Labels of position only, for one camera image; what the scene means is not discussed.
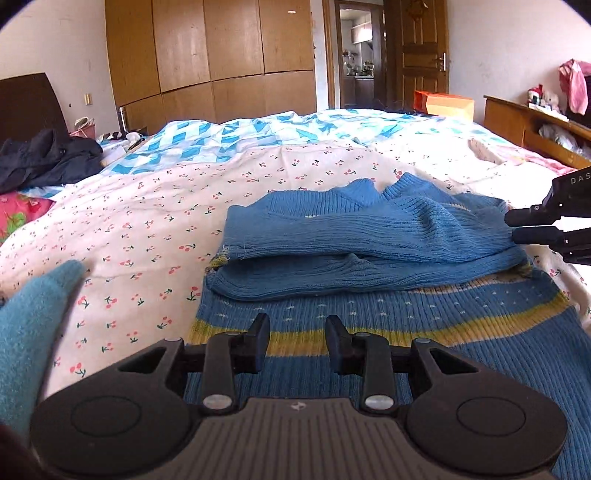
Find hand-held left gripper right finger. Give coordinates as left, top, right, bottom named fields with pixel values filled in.
left=325, top=315, right=481, bottom=412

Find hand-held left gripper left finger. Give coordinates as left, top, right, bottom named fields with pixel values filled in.
left=117, top=314, right=271, bottom=415

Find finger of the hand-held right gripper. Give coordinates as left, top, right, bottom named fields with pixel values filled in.
left=504, top=204, right=564, bottom=227
left=512, top=226, right=571, bottom=245

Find blue knitted striped sweater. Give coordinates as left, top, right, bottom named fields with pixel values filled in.
left=184, top=173, right=591, bottom=480

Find pink printed bedsheet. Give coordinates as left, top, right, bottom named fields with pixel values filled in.
left=496, top=147, right=571, bottom=176

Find white plastic bag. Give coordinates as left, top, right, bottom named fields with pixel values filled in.
left=538, top=124, right=580, bottom=153

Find wooden side cabinet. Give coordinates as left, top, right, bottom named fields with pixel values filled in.
left=483, top=95, right=591, bottom=171

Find pink hanging garment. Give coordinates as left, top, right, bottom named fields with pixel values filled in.
left=558, top=59, right=591, bottom=116

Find orange cardboard box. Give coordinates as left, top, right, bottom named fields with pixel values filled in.
left=413, top=90, right=475, bottom=121

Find cherry print bed cover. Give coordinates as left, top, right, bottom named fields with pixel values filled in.
left=0, top=134, right=591, bottom=416

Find wooden door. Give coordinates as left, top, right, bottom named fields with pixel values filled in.
left=385, top=0, right=450, bottom=109

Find blue white patterned quilt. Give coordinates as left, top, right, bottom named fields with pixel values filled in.
left=99, top=108, right=485, bottom=176

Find light blue fleece cloth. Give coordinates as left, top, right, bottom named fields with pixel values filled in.
left=0, top=259, right=88, bottom=435

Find pink strawberry printed pillow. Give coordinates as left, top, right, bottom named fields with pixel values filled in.
left=0, top=191, right=56, bottom=245

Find pink basket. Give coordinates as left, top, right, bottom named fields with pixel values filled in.
left=69, top=117, right=97, bottom=140

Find dark navy jacket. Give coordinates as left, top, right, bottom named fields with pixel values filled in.
left=0, top=128, right=105, bottom=195

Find wooden wardrobe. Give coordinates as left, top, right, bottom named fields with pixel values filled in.
left=105, top=0, right=317, bottom=134

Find dark wooden headboard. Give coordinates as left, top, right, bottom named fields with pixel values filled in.
left=0, top=72, right=70, bottom=148

